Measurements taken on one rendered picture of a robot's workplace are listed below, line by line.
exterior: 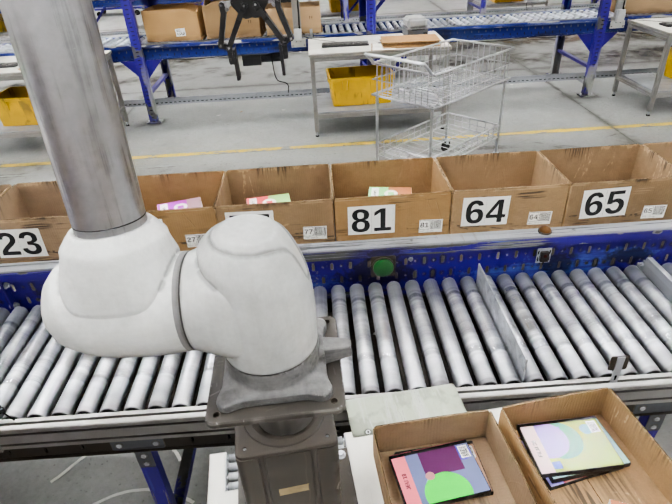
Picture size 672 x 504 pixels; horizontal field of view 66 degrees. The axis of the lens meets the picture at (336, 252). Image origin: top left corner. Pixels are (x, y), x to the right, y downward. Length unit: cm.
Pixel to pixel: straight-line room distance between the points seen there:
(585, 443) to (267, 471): 74
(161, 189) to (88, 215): 134
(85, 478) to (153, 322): 173
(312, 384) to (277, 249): 24
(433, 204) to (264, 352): 111
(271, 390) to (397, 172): 133
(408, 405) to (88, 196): 97
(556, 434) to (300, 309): 80
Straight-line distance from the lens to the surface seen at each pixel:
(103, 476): 244
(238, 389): 86
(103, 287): 77
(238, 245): 71
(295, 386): 84
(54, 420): 163
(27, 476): 259
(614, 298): 193
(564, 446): 136
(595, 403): 147
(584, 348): 170
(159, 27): 609
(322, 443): 95
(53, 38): 72
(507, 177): 214
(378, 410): 141
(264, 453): 95
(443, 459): 130
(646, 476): 143
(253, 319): 74
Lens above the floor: 184
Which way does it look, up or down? 33 degrees down
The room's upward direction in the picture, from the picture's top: 3 degrees counter-clockwise
